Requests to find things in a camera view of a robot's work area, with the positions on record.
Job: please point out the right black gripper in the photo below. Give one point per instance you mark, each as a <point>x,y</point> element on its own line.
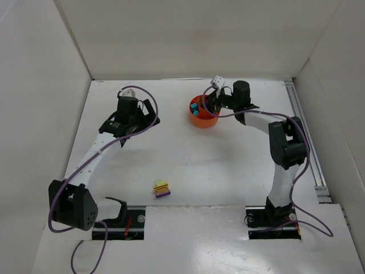
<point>213,101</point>

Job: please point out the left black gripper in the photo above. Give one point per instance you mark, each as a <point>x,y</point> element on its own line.
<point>146,113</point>

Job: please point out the striped lego figure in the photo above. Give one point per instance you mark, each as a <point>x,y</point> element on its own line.
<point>161,189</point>

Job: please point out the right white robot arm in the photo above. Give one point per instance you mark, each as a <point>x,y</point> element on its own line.
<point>287,143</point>

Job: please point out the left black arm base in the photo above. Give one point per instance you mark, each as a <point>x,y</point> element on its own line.
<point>131,229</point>

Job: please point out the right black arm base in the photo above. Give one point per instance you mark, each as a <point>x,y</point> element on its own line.
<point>262,227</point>

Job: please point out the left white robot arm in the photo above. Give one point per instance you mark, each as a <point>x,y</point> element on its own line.
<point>72,203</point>

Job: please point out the orange round divided container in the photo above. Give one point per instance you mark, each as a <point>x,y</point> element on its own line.
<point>203,119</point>

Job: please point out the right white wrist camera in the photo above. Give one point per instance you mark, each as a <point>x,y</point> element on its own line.
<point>217,83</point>

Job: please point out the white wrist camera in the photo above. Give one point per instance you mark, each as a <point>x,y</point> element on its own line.
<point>217,83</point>
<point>129,92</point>

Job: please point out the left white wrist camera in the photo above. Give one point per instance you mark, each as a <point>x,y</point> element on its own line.
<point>129,92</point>

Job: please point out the aluminium rail right side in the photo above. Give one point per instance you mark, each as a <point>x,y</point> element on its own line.
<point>314,168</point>

